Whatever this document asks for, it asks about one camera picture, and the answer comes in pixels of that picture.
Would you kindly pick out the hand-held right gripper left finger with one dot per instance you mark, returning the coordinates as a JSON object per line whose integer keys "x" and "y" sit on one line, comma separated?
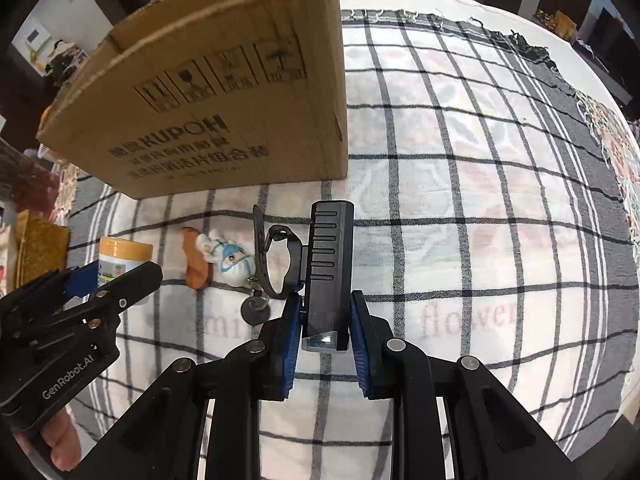
{"x": 287, "y": 350}

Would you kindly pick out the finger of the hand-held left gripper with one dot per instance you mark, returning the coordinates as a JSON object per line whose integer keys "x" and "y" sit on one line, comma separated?
{"x": 80, "y": 280}
{"x": 135, "y": 280}

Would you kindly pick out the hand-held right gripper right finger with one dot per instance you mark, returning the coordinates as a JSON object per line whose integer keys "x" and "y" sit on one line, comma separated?
{"x": 361, "y": 350}

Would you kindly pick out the white jar with yellow lid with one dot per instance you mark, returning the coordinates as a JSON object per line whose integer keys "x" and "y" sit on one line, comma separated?
{"x": 122, "y": 255}

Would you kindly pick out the black bike light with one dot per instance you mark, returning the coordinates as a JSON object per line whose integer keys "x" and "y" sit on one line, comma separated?
{"x": 327, "y": 260}

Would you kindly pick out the brown cardboard box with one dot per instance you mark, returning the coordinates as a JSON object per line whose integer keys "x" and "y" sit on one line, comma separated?
{"x": 225, "y": 85}

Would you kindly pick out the person's left hand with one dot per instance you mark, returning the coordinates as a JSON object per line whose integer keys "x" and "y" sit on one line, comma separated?
{"x": 60, "y": 440}

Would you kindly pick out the plaid grey white tablecloth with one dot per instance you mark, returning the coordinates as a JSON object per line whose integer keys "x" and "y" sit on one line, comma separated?
{"x": 475, "y": 260}

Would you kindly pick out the patterned colourful cloth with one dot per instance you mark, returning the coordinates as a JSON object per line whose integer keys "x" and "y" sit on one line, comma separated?
{"x": 617, "y": 135}

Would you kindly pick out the yellow bag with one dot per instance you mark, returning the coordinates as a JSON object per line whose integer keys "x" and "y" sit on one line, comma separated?
{"x": 565, "y": 22}

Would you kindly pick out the black television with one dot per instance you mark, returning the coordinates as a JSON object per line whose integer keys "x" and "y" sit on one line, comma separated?
{"x": 612, "y": 40}

